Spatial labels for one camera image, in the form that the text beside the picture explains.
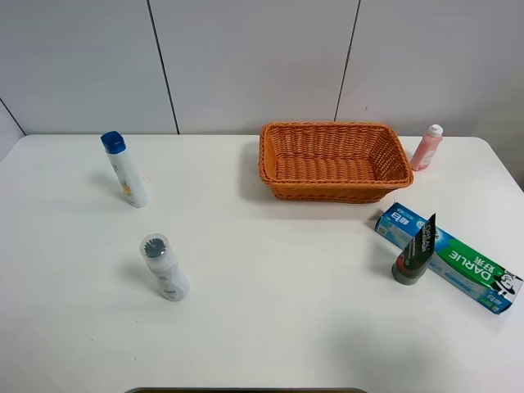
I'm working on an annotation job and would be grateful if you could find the orange woven basket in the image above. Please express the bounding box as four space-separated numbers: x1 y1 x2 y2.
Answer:
259 122 414 204

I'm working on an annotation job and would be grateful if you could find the pink bottle white cap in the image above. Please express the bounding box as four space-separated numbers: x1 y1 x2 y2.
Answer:
410 124 444 171

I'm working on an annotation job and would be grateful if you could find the black red cosmetic tube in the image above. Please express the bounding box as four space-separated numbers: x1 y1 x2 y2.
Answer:
391 214 436 286

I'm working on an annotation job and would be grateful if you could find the Darlie toothpaste box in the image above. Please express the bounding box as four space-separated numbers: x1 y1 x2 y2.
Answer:
375 202 523 314

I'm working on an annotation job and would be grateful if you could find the white bottle clear brush cap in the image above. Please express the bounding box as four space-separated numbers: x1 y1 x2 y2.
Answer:
140 233 190 302

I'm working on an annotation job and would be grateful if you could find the white bottle blue cap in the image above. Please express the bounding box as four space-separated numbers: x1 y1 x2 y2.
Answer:
101 131 148 208

